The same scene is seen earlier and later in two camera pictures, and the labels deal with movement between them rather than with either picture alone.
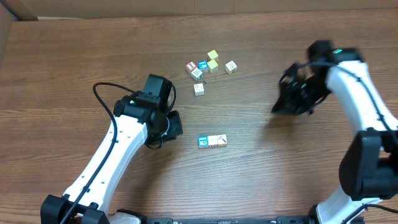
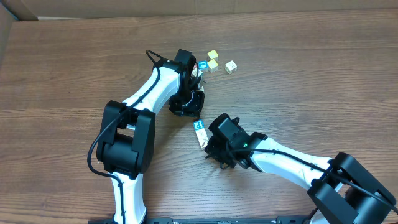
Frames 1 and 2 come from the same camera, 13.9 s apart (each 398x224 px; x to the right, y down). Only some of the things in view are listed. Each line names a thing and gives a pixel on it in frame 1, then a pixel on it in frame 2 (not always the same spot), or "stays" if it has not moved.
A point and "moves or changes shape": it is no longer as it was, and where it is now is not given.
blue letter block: x=203 y=65 stays
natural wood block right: x=231 y=67 stays
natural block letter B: x=212 y=141 moves or changes shape
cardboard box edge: x=24 y=10 stays
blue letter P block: x=203 y=141 to x=198 y=124
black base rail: x=278 y=220 stays
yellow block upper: x=212 y=54 stays
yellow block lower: x=212 y=66 stays
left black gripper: x=175 y=125 to x=187 y=107
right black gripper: x=292 y=101 to x=216 y=150
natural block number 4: x=222 y=140 moves or changes shape
